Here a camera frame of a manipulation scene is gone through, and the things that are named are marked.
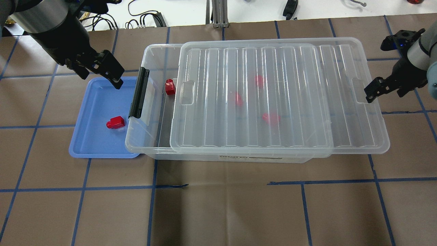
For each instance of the red block under lid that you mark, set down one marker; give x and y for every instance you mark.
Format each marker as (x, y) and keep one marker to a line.
(271, 118)
(259, 81)
(238, 100)

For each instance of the blue plastic tray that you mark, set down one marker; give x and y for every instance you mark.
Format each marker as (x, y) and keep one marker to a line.
(101, 102)

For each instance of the aluminium frame post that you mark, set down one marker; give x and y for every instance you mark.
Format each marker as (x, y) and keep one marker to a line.
(217, 13)

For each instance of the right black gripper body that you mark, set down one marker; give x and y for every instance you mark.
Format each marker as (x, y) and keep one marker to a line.
(405, 72)

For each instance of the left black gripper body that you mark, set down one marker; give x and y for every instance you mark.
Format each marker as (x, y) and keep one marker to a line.
(58, 45)

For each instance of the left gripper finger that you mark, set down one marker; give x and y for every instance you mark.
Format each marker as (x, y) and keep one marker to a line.
(110, 68)
(76, 66)

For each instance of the clear plastic storage box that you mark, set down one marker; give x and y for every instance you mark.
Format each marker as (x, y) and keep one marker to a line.
(218, 102)

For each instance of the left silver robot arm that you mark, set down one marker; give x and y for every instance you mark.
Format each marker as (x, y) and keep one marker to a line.
(55, 26)

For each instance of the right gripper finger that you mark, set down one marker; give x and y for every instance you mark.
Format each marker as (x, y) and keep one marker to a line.
(379, 86)

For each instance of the red block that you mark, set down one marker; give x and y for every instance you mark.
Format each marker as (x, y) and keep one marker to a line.
(116, 123)
(170, 87)
(271, 118)
(259, 81)
(238, 100)

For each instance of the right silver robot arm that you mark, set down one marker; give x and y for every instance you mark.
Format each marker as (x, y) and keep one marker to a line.
(429, 43)

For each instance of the black power adapter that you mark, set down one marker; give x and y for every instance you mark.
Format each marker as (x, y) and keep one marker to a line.
(290, 9)

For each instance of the black box latch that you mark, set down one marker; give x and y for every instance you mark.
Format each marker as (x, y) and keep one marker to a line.
(139, 93)

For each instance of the clear ribbed box lid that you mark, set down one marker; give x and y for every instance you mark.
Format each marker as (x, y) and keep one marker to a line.
(280, 97)

